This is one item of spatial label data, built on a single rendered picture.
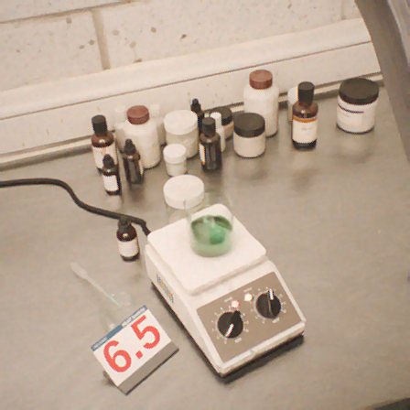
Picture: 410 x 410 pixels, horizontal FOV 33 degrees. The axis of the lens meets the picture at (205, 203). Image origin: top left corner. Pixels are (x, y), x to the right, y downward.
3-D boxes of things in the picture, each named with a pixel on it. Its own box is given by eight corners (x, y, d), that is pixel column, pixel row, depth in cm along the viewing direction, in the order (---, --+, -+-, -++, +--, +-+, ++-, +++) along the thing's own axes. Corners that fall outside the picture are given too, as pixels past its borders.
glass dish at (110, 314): (126, 340, 89) (124, 329, 88) (91, 326, 91) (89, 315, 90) (148, 310, 93) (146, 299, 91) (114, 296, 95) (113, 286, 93)
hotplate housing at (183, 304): (307, 334, 88) (309, 294, 83) (220, 382, 83) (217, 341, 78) (218, 234, 103) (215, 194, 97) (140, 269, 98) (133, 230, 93)
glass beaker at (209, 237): (199, 271, 86) (193, 222, 80) (179, 239, 90) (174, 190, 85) (249, 253, 88) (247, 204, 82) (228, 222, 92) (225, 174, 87)
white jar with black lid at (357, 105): (354, 107, 125) (358, 72, 121) (383, 123, 121) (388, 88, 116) (328, 122, 122) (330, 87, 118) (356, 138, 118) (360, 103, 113)
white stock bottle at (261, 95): (272, 141, 119) (272, 87, 112) (239, 134, 121) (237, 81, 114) (283, 122, 123) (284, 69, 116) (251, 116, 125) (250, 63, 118)
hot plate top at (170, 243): (270, 257, 88) (270, 253, 87) (188, 296, 84) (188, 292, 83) (221, 206, 96) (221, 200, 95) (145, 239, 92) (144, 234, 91)
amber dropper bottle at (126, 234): (120, 245, 102) (113, 210, 98) (140, 243, 102) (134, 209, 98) (119, 260, 100) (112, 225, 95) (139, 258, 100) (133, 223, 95)
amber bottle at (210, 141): (225, 158, 116) (222, 115, 110) (218, 171, 114) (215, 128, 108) (205, 156, 117) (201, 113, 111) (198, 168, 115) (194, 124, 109)
